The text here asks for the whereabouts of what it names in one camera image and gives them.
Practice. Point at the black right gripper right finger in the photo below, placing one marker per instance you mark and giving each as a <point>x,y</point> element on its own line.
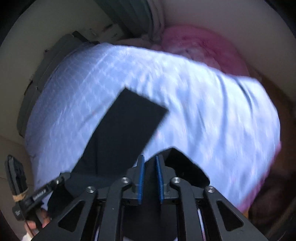
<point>202,213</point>

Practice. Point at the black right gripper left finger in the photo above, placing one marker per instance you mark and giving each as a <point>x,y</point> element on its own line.
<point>97,213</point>

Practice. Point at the dark grey pants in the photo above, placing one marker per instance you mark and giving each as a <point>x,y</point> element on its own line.
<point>114,147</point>

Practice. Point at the left hand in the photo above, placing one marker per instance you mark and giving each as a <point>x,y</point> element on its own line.
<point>39,220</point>

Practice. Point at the blue striped floral bedsheet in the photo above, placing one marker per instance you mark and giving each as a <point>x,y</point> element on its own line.
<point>225,124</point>

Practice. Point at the dark grey headboard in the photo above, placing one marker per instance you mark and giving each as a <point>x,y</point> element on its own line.
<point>52,58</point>

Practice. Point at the pink blanket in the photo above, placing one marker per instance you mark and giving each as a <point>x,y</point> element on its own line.
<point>204,46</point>

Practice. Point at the teal curtain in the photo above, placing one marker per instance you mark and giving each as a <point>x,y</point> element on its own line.
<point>135,17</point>

